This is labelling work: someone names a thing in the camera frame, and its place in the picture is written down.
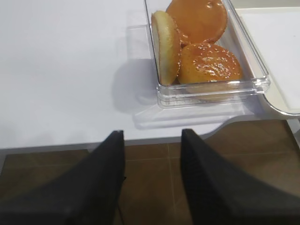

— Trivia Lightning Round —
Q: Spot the left gripper black camera left finger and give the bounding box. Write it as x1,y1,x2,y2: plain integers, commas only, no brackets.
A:
0,131,125,225

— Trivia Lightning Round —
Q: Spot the left gripper black camera right finger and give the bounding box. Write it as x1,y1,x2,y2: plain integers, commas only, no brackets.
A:
180,129,300,225

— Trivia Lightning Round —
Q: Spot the clear bun container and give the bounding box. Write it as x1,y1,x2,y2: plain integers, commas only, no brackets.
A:
133,0,270,129

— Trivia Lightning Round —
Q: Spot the sesame bun top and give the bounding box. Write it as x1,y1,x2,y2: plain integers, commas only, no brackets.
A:
178,43,243,84

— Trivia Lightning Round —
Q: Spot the sesame bun standing upright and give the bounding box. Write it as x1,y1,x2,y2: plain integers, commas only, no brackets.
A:
151,11,181,86

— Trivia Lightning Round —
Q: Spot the white metal serving tray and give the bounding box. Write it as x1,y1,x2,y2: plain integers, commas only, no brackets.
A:
232,0,300,120

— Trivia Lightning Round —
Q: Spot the plain bun bottom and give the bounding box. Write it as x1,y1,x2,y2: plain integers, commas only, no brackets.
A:
166,0,227,47

